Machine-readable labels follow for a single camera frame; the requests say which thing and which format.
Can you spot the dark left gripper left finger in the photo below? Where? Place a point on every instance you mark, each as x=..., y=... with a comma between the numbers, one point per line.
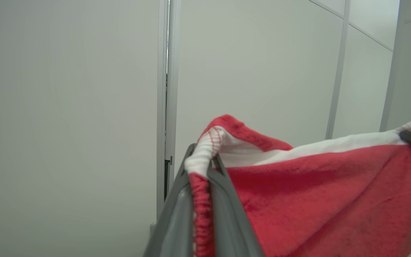
x=173, y=228

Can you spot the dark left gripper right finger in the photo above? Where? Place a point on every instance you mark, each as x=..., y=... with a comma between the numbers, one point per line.
x=230, y=232

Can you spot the wide grey partition frame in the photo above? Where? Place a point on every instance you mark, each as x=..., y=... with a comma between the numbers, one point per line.
x=392, y=71

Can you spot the thin grey partition frame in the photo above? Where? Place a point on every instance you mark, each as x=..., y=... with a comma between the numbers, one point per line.
x=337, y=71

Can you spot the grey partition post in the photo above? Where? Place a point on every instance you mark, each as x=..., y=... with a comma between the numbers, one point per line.
x=171, y=89

